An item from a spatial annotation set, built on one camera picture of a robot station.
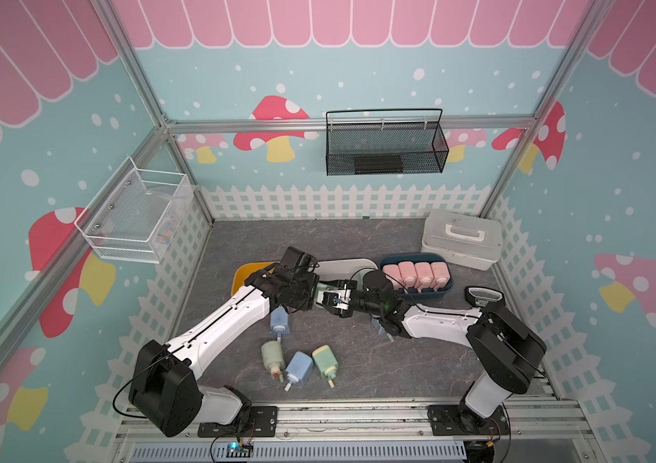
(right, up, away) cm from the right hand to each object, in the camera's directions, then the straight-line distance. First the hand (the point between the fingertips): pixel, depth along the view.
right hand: (322, 288), depth 82 cm
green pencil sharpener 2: (+1, -20, -5) cm, 20 cm away
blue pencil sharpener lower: (-6, -21, -6) cm, 22 cm away
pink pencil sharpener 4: (+39, +3, +12) cm, 41 cm away
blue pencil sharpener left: (-13, -10, +3) cm, 17 cm away
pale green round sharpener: (-13, -18, -3) cm, 23 cm away
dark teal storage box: (+33, +8, +21) cm, 40 cm away
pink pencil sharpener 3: (+33, +2, +12) cm, 36 cm away
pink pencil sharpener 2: (+28, +3, +13) cm, 31 cm away
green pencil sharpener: (0, +1, -3) cm, 3 cm away
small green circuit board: (-21, -40, -9) cm, 46 cm away
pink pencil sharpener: (+23, +4, +15) cm, 28 cm away
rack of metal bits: (+53, -5, +16) cm, 55 cm away
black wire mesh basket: (+18, +47, +12) cm, 51 cm away
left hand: (0, 0, 0) cm, 1 cm away
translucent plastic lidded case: (+48, +14, +15) cm, 53 cm away
